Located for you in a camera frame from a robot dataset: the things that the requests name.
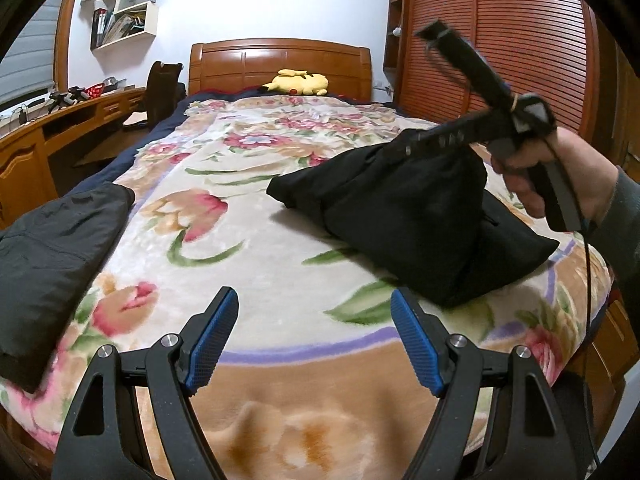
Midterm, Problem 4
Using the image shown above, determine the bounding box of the black coat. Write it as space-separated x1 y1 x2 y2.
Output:
267 139 559 308

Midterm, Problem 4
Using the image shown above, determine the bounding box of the right forearm grey sleeve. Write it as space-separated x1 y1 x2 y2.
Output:
590 169 640 282

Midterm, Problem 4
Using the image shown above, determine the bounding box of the person's right hand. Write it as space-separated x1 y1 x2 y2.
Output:
490 127 618 224

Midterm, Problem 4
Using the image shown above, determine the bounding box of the wooden room door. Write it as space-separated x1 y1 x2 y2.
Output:
593 18 639 182

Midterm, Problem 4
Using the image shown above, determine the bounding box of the wooden louvered wardrobe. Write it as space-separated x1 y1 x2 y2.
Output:
388 0 599 139

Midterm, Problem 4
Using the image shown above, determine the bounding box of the folded dark grey garment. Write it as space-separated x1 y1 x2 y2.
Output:
1 183 136 393

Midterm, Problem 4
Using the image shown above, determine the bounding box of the floral bed blanket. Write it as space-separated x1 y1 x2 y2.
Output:
1 96 613 479

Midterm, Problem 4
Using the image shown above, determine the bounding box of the yellow plush toy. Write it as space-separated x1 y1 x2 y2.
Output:
260 68 329 96

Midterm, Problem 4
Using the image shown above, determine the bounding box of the wooden desk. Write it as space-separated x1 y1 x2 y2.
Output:
1 88 144 228

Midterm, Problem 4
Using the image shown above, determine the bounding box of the wooden bed headboard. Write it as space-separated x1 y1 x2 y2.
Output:
188 38 372 102

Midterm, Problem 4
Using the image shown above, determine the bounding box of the red basket on desk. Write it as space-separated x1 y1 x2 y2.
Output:
85 82 105 99

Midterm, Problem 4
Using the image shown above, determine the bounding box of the dark brown chair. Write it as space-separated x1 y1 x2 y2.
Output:
122 61 186 131

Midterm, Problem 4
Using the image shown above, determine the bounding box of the white wall shelf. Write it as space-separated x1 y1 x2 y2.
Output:
82 0 158 53

